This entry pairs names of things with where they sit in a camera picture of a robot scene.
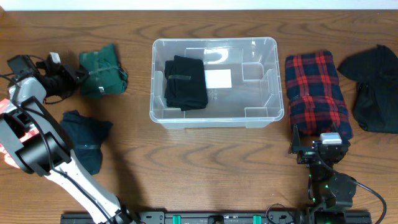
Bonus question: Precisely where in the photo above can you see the green cloth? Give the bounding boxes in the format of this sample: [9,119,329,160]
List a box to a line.
[79,44,128,99]

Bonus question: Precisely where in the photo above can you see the dark navy cloth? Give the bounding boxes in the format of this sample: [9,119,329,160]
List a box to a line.
[60,110,113,175]

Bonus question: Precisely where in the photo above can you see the black cloth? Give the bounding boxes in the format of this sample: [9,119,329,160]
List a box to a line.
[338,45,397,134]
[164,55,208,111]

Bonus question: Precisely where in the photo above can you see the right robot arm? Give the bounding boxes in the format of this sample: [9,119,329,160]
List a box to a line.
[289,125,356,223]

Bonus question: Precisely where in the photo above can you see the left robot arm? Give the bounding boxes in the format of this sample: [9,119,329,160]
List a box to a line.
[1,52,141,223]

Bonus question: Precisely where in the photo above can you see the clear plastic storage container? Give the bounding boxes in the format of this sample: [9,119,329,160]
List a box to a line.
[149,37,284,129]

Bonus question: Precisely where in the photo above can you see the white label in container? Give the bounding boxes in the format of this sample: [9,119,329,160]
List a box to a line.
[205,69,232,89]

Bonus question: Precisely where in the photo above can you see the red navy plaid cloth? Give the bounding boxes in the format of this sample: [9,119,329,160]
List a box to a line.
[285,50,353,140]

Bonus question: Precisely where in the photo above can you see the black crumpled cloth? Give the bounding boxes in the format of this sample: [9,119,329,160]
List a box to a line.
[338,45,397,134]

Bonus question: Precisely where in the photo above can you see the pink crumpled cloth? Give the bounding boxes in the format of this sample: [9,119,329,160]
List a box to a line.
[0,98,39,169]

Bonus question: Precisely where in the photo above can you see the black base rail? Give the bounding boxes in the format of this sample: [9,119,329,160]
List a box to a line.
[60,208,374,224]

